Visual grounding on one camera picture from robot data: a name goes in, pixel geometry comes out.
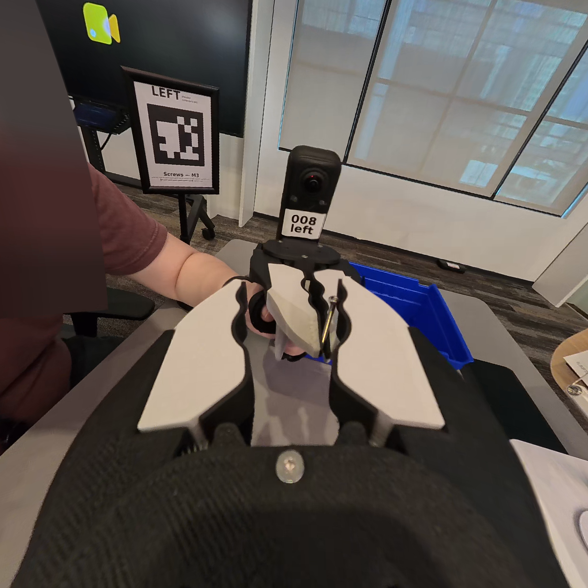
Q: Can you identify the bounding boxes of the blue divided parts bin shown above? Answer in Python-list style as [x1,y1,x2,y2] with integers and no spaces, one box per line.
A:
[317,262,475,370]

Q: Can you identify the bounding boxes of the person's left hand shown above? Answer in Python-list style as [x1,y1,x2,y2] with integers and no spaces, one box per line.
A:
[231,280,305,359]

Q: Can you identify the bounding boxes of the large black wall screen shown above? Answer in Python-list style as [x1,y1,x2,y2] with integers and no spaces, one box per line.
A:
[37,0,253,138]

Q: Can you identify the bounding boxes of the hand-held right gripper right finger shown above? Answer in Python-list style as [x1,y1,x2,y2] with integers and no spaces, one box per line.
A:
[330,277,446,446]

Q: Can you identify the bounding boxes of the framed marker sign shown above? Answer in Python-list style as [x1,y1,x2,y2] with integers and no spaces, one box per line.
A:
[120,66,220,245]

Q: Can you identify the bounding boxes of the black tablet stand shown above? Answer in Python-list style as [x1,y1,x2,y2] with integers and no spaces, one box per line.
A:
[69,94,132,174]

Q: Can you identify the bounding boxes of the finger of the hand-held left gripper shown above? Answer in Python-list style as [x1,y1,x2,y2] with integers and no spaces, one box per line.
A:
[315,269,346,322]
[266,263,325,359]

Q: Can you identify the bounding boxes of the long thin metal bolt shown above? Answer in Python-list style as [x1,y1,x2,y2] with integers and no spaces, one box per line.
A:
[320,296,341,362]

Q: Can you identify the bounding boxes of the person's left forearm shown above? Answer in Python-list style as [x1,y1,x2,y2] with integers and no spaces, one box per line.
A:
[106,232,239,314]

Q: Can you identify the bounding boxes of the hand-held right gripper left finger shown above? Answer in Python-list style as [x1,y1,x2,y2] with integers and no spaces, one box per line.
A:
[137,278,254,446]

